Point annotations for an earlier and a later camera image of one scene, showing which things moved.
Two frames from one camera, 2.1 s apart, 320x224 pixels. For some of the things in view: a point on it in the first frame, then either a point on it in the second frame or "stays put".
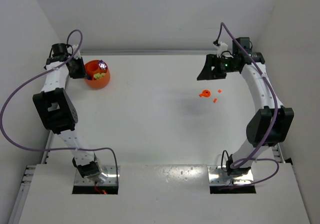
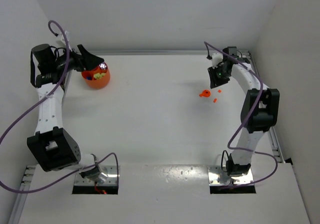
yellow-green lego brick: x=98 y=75 stays put
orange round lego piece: x=206 y=93 stays put
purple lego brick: x=102 y=64 stays put
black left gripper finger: x=76 y=68 → x=88 y=59
